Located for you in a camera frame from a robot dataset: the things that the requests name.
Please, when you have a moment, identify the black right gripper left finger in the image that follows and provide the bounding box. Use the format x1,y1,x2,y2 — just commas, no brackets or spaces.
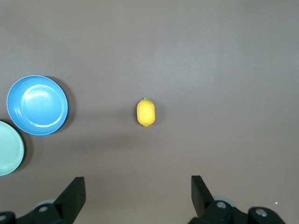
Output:
0,176,86,224

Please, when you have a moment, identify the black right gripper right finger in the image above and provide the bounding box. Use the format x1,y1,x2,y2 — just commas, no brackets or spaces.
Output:
188,175,287,224

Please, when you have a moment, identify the yellow lemon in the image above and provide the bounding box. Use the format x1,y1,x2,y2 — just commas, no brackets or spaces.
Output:
136,97,156,127

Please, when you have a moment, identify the pale green plate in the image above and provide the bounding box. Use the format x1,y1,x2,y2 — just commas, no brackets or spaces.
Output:
0,120,25,176

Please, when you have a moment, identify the blue plate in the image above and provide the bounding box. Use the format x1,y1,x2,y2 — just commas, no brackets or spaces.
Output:
6,75,69,136

